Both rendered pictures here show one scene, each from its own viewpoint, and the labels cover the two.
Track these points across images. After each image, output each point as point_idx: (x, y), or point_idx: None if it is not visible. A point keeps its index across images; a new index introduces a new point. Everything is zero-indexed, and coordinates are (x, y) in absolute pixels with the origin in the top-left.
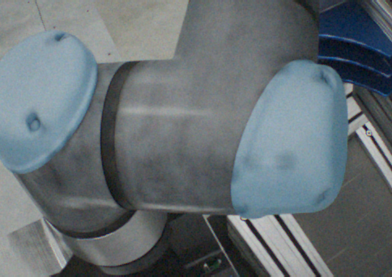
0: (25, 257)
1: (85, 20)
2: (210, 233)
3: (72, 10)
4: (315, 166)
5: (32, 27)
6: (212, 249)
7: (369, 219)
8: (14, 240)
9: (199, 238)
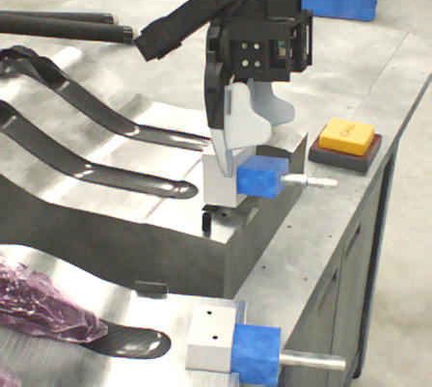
0: (199, 124)
1: (391, 115)
2: None
3: (389, 106)
4: None
5: (353, 97)
6: (289, 13)
7: None
8: (204, 115)
9: None
